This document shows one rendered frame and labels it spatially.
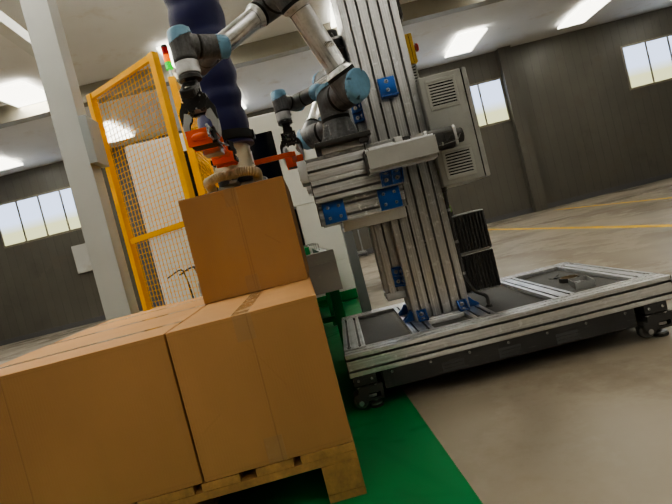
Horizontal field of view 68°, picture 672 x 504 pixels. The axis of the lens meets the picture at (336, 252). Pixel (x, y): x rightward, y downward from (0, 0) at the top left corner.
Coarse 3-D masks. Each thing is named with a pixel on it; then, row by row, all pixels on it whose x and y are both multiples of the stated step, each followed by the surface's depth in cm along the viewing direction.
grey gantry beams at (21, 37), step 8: (0, 16) 421; (0, 24) 424; (8, 24) 432; (16, 24) 447; (0, 32) 435; (8, 32) 439; (16, 32) 443; (24, 32) 459; (16, 40) 455; (24, 40) 458; (24, 48) 472; (32, 48) 476; (32, 56) 491
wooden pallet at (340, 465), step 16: (336, 448) 130; (352, 448) 131; (272, 464) 129; (288, 464) 129; (304, 464) 130; (320, 464) 130; (336, 464) 130; (352, 464) 131; (224, 480) 128; (240, 480) 129; (256, 480) 129; (272, 480) 129; (336, 480) 130; (352, 480) 131; (160, 496) 127; (176, 496) 127; (192, 496) 128; (208, 496) 128; (336, 496) 130; (352, 496) 131
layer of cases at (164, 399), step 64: (128, 320) 205; (192, 320) 141; (256, 320) 128; (320, 320) 129; (0, 384) 124; (64, 384) 125; (128, 384) 126; (192, 384) 127; (256, 384) 129; (320, 384) 130; (0, 448) 124; (64, 448) 125; (128, 448) 126; (192, 448) 128; (256, 448) 129; (320, 448) 130
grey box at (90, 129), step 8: (80, 120) 307; (88, 120) 309; (80, 128) 307; (88, 128) 307; (96, 128) 320; (88, 136) 307; (96, 136) 316; (88, 144) 307; (96, 144) 313; (88, 152) 307; (96, 152) 309; (104, 152) 324; (96, 160) 308; (104, 160) 320
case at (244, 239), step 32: (224, 192) 186; (256, 192) 186; (288, 192) 216; (192, 224) 185; (224, 224) 186; (256, 224) 187; (288, 224) 187; (192, 256) 186; (224, 256) 186; (256, 256) 187; (288, 256) 187; (224, 288) 187; (256, 288) 187
